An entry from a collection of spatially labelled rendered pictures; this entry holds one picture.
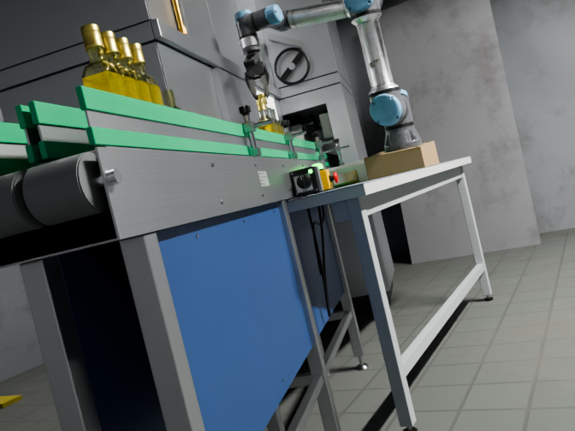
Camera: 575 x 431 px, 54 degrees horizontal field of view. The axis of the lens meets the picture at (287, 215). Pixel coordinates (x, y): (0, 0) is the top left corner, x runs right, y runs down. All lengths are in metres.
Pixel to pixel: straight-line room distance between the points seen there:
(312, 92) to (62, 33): 1.70
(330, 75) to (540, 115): 2.16
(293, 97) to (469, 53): 1.83
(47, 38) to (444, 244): 3.43
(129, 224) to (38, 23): 1.42
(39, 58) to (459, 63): 3.42
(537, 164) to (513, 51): 0.92
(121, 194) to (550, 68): 4.48
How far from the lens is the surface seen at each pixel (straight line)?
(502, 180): 4.59
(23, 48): 2.14
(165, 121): 1.02
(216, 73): 2.31
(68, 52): 2.04
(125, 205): 0.78
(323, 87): 3.38
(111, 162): 0.78
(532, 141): 5.01
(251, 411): 1.13
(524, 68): 5.04
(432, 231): 4.69
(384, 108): 2.17
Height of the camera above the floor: 0.76
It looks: 2 degrees down
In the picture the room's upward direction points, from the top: 14 degrees counter-clockwise
